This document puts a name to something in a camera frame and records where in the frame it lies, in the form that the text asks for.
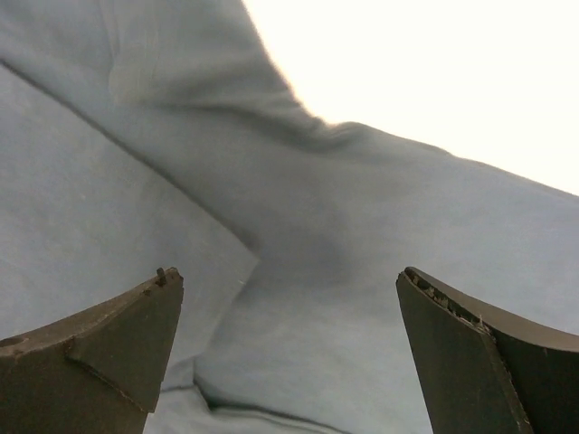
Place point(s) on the blue t shirt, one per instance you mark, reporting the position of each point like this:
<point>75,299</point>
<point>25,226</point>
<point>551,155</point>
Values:
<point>144,134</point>

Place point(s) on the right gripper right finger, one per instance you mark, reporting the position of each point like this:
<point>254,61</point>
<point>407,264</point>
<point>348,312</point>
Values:
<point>483,369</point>

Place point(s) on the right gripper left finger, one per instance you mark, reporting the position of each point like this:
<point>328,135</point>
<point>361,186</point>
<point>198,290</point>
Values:
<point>97,371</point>

